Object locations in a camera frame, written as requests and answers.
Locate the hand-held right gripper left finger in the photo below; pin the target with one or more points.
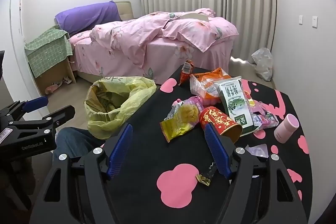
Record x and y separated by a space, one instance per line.
119 150

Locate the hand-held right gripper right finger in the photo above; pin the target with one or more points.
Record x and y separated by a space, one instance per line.
218 150

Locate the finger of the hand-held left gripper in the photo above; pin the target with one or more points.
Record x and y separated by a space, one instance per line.
35 103
57 116

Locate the red gold paper cup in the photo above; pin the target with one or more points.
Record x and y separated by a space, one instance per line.
218 120

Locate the small gold black wrapper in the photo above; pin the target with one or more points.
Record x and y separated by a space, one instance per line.
203 178

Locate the clear plastic wrapper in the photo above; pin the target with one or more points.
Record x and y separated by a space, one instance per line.
258 151

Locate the green white milk carton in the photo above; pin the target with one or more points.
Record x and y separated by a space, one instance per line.
233 108

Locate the yellow snack wrapper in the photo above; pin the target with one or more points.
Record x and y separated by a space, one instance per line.
181 121

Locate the pink foil wrapper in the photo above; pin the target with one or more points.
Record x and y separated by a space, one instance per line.
195 101

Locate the colourful tissue pack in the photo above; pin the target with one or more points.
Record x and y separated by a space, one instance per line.
263 119

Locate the pink plastic toy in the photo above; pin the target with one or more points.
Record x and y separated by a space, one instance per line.
178 102

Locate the pink cylindrical container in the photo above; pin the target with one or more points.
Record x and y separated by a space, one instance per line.
284 129

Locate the orange snack bag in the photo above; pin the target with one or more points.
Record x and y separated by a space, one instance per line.
207 77

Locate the red orange sauce packet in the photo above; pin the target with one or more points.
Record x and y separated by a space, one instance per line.
185 71

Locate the pink slippers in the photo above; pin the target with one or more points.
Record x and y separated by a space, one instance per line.
52 88

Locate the black pink patterned tablecloth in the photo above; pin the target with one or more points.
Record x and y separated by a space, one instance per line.
147 155

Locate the person's leg in jeans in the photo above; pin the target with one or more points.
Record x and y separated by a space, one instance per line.
73 140

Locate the wooden nightstand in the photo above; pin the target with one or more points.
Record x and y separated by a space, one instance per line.
52 74

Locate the white shoes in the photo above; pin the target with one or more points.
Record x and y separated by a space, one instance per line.
65 80

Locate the green checked cloth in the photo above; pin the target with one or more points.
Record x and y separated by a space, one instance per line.
47 50

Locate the white plastic bag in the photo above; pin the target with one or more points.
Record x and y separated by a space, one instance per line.
262 64

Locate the purple pillow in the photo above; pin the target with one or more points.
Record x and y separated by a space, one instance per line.
86 16

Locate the bed with pink sheet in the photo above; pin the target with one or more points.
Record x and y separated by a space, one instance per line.
168 56

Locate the pink floral duvet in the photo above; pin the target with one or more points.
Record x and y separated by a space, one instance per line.
157 35

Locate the beige headboard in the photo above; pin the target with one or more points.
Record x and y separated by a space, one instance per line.
127 10

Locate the white wall switch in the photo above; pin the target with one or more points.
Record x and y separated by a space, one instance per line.
314 22
301 19

